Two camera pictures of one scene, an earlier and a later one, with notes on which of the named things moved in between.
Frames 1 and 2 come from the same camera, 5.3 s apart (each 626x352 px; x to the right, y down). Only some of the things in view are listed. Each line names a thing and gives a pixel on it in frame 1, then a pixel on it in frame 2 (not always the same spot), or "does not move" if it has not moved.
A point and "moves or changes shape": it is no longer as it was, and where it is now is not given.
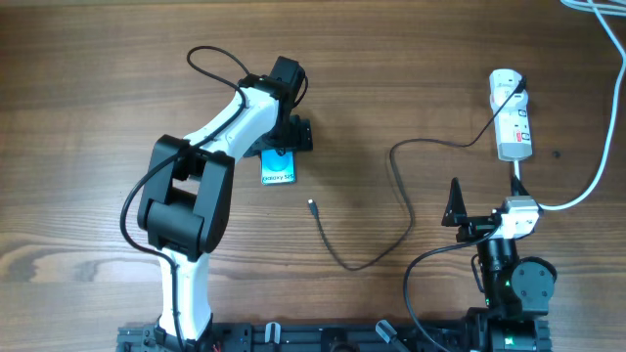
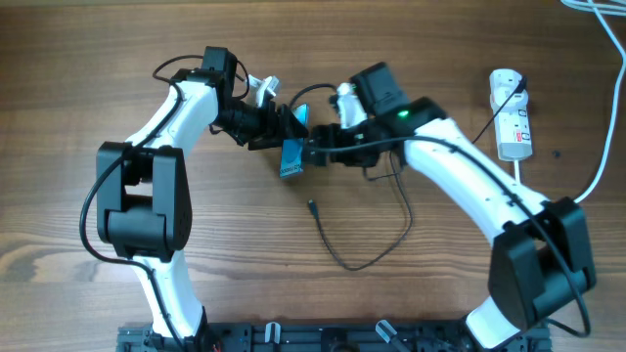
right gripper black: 457,215 to 325,157
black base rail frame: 308,337 does not move
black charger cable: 404,189 does not move
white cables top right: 607,7 does not move
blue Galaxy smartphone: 277,169 moves or changes shape
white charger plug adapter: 502,82 does not move
